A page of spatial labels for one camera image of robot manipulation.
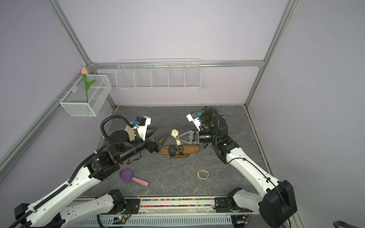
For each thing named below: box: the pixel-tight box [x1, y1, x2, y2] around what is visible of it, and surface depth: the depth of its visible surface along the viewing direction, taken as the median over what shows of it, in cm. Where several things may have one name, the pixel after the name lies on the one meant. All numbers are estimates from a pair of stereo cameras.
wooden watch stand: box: [158, 145, 201, 159], surface depth 88 cm
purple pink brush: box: [119, 168, 150, 187], surface depth 83 cm
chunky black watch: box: [167, 144, 177, 158], surface depth 86 cm
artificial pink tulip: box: [81, 66, 97, 103], surface depth 86 cm
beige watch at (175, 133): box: [171, 128, 182, 146], surface depth 64 cm
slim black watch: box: [177, 145, 185, 156], surface depth 87 cm
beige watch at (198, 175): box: [196, 169, 210, 180], surface depth 84 cm
